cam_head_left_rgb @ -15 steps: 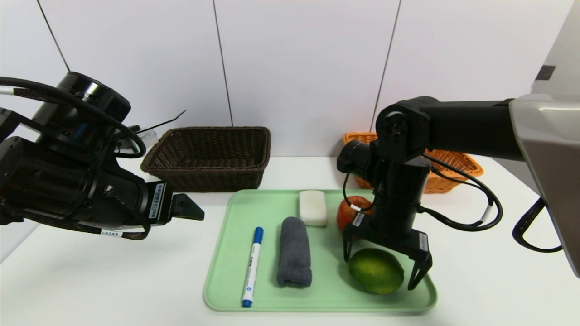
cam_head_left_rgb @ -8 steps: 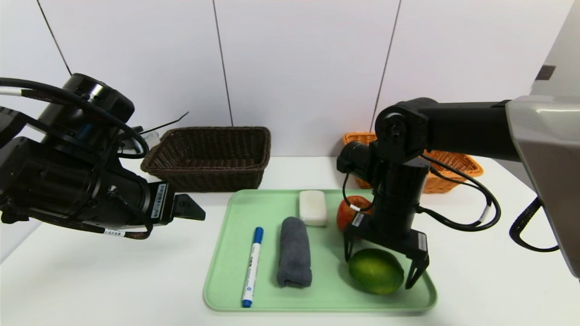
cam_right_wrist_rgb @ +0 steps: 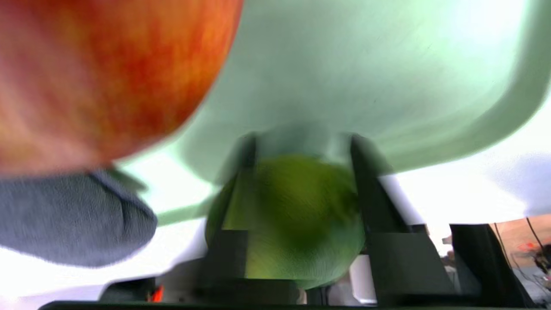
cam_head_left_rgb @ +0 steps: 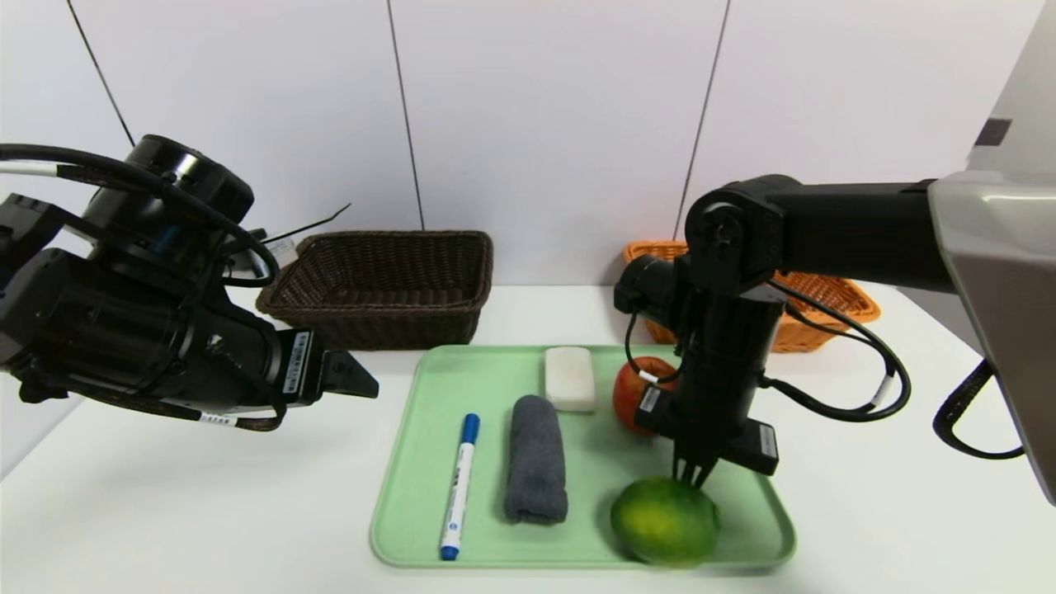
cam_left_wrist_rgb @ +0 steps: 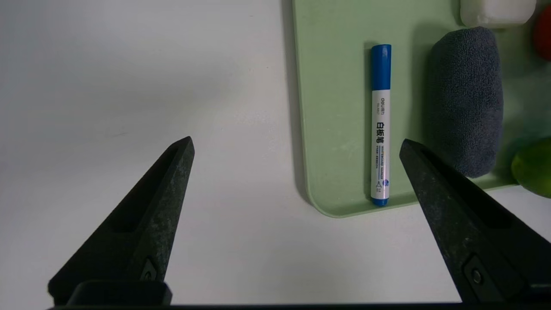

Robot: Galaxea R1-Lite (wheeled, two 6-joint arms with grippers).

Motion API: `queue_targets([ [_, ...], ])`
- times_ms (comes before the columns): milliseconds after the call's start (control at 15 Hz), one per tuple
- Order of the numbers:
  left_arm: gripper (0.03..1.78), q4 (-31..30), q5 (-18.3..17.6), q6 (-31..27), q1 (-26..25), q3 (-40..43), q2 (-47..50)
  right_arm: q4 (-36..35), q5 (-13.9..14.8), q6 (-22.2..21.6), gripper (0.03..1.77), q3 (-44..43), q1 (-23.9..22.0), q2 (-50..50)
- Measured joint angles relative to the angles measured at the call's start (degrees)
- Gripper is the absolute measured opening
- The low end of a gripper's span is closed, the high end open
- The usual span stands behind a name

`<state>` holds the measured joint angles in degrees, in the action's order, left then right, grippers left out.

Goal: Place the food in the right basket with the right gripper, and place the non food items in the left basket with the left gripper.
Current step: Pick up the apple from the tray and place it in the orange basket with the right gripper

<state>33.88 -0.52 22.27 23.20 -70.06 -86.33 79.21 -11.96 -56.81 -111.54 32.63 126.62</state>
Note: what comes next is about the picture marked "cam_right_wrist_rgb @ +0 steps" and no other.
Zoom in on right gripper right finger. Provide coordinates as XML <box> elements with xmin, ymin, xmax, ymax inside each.
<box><xmin>350</xmin><ymin>133</ymin><xmax>455</xmax><ymax>306</ymax></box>

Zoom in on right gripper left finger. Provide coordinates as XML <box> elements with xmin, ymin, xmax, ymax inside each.
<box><xmin>166</xmin><ymin>133</ymin><xmax>259</xmax><ymax>304</ymax></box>

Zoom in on green lime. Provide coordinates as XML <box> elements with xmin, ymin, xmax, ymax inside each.
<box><xmin>206</xmin><ymin>155</ymin><xmax>366</xmax><ymax>290</ymax></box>

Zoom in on grey towel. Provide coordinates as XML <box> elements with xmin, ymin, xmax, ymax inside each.
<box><xmin>0</xmin><ymin>170</ymin><xmax>158</xmax><ymax>268</ymax></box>

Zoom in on red apple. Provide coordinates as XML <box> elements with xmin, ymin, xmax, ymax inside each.
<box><xmin>0</xmin><ymin>0</ymin><xmax>245</xmax><ymax>177</ymax></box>

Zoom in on black upright panel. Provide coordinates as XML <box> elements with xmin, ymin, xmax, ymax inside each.
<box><xmin>450</xmin><ymin>224</ymin><xmax>523</xmax><ymax>307</ymax></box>

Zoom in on brown wooden board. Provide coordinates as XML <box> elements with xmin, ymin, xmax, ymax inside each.
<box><xmin>491</xmin><ymin>215</ymin><xmax>551</xmax><ymax>267</ymax></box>

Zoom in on light green plastic tray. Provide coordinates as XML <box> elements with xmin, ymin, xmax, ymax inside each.
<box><xmin>116</xmin><ymin>0</ymin><xmax>551</xmax><ymax>226</ymax></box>

